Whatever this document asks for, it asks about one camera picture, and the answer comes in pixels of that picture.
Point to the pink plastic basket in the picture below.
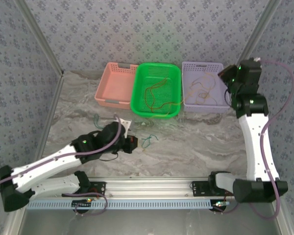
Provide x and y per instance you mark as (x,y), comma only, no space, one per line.
(115,85)

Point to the grey steel panel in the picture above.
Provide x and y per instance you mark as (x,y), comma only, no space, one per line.
(149,222)

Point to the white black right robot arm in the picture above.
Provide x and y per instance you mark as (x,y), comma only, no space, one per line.
(257,151)

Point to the aluminium table side rail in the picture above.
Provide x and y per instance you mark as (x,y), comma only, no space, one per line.
(51,110)

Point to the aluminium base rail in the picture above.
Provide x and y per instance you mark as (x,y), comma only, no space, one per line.
(149,187)

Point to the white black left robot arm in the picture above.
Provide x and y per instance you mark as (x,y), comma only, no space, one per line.
(46,166)

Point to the green plastic basket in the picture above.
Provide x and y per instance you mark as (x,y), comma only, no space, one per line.
(137,98)

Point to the aluminium frame post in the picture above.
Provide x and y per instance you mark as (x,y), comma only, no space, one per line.
(39,36)
(264,24)

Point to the small black electronics board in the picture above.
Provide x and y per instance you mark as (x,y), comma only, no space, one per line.
(220,205)
(82,203)

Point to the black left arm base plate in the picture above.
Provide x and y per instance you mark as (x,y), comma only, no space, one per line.
(99,187)

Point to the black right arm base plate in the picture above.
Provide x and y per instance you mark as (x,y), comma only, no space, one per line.
(199,188)

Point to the purple plastic basket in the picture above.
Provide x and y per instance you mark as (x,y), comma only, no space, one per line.
(205,107)

